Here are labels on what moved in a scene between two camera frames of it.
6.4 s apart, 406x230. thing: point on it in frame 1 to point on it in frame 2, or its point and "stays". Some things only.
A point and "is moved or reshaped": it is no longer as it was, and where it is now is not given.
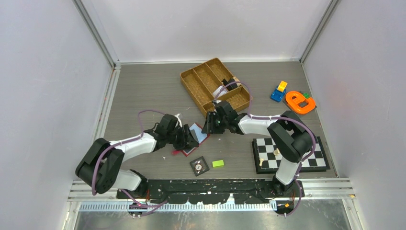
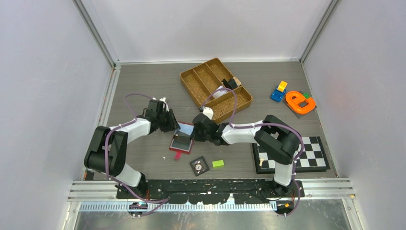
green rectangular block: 218,163 stays
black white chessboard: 268,159 stays
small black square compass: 199,166 stays
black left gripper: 187,141 to 173,124
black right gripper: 209,128 to 195,135
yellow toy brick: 282,86 stays
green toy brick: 306,95 stays
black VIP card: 226,82 is moved or reshaped
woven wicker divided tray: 200,82 stays
